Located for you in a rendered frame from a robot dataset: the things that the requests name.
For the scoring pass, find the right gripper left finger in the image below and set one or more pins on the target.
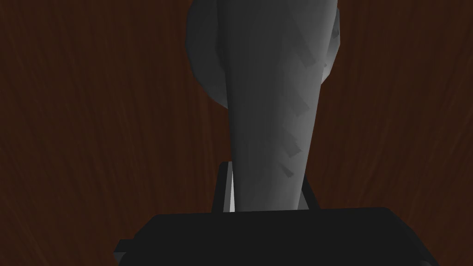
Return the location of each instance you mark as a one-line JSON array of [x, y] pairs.
[[223, 188]]

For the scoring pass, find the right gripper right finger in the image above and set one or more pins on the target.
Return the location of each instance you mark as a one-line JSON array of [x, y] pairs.
[[309, 197]]

